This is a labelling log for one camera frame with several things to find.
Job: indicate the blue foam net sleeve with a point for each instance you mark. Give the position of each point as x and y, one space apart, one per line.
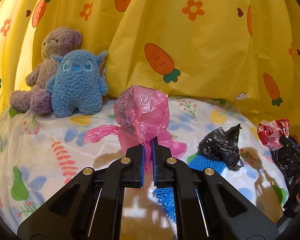
199 162

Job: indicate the pink plastic bag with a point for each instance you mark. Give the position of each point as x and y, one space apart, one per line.
141 114

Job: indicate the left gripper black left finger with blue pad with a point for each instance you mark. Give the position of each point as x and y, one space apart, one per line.
89 206

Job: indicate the blue fuzzy monster plush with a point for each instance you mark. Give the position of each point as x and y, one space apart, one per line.
77 84

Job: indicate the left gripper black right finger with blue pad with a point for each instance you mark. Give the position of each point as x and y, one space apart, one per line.
206 205

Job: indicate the red wrapper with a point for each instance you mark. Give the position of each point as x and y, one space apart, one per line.
270 133

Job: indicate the large black trash bag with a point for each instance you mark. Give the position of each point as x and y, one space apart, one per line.
286 166

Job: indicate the yellow carrot print curtain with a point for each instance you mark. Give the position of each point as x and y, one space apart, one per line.
244 53

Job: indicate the purple teddy bear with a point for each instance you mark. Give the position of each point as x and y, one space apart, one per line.
59 42

